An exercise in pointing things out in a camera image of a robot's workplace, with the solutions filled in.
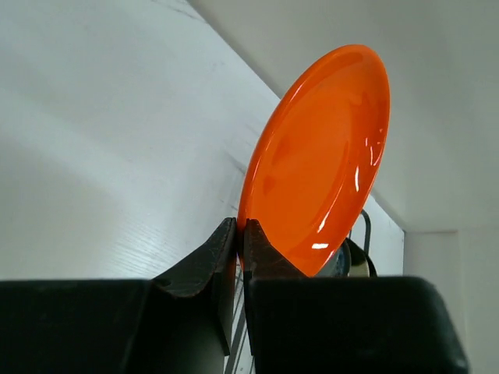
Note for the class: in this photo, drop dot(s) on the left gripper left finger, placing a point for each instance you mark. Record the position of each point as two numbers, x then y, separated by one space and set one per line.
177 322

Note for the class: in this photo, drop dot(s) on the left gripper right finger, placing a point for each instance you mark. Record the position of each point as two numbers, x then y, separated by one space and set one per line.
300 324

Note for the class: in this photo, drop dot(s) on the cream and black plate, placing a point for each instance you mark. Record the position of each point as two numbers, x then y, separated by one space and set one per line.
359 264

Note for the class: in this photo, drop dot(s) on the orange plate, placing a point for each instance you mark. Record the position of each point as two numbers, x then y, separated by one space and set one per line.
316 160

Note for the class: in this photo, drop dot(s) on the blue patterned ceramic plate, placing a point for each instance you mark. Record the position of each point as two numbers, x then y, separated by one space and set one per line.
339 264

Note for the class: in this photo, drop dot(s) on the grey wire dish rack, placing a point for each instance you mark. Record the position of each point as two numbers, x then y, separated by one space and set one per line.
240 359

